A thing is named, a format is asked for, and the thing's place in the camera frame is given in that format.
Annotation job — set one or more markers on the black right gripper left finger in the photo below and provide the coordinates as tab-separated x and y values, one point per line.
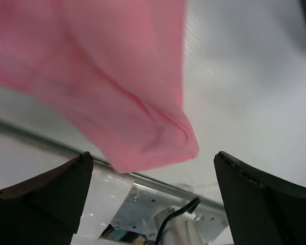
47	208

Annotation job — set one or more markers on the pink t shirt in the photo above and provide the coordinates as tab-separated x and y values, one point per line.
114	69

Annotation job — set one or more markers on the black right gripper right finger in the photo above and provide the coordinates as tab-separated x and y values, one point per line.
260	208

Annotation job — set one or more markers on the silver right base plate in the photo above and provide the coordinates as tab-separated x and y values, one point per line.
144	209

